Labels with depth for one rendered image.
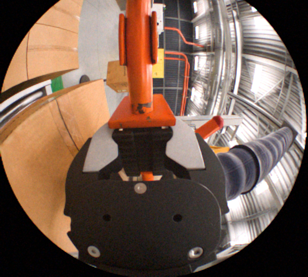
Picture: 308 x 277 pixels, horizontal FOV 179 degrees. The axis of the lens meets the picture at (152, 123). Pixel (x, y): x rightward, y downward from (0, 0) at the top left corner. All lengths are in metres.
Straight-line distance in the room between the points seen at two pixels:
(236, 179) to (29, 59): 1.08
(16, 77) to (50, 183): 0.64
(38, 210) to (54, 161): 0.08
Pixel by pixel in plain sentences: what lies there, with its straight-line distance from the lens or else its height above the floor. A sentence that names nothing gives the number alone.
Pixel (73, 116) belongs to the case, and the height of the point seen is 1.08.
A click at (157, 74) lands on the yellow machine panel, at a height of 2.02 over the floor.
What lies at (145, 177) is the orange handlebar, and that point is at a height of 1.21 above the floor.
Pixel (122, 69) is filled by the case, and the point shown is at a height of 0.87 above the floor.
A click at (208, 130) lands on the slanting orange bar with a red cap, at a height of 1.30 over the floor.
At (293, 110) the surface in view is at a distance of 5.01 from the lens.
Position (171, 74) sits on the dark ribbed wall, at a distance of 10.97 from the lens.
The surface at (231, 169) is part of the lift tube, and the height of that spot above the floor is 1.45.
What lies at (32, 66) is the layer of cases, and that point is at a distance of 0.79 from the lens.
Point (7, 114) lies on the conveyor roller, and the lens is 0.68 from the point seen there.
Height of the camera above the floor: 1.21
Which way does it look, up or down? 2 degrees up
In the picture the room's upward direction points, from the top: 87 degrees clockwise
